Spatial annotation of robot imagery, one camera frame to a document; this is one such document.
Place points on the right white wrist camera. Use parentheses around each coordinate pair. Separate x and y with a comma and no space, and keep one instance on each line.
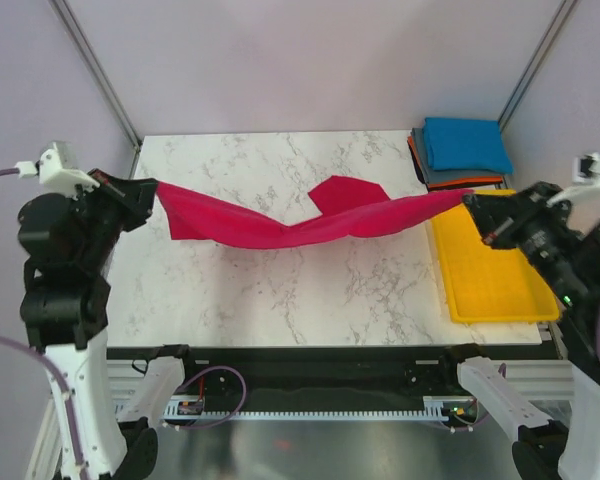
(586,182)

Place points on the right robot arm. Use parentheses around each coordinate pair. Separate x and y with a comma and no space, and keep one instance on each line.
(542,447)

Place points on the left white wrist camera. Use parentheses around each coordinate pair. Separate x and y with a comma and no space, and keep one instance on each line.
(57,171)

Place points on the red t-shirt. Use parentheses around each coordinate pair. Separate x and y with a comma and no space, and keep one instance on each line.
(348,207)

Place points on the blue folded t-shirt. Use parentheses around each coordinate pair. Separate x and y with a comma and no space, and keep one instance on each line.
(465,144)

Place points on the left aluminium frame post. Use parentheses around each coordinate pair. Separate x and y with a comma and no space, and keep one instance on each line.
(71,24)

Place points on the white cable duct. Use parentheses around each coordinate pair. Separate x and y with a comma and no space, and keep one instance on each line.
(183,409)

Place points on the right aluminium frame post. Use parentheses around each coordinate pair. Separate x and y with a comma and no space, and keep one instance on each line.
(539,56)

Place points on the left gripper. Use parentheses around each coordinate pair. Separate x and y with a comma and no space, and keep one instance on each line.
(136,196)

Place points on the aluminium frame post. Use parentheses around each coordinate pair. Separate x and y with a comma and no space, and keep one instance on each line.
(539,56)
(71,24)

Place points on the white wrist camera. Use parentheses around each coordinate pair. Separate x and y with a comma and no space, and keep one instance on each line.
(57,171)
(586,182)

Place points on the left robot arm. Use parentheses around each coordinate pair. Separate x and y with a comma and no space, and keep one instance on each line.
(69,240)

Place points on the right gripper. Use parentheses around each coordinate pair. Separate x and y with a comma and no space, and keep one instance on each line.
(501,215)

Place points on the yellow plastic tray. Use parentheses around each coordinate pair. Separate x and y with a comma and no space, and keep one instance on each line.
(482,285)

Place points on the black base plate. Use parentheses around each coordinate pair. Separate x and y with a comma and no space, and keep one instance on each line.
(289,379)

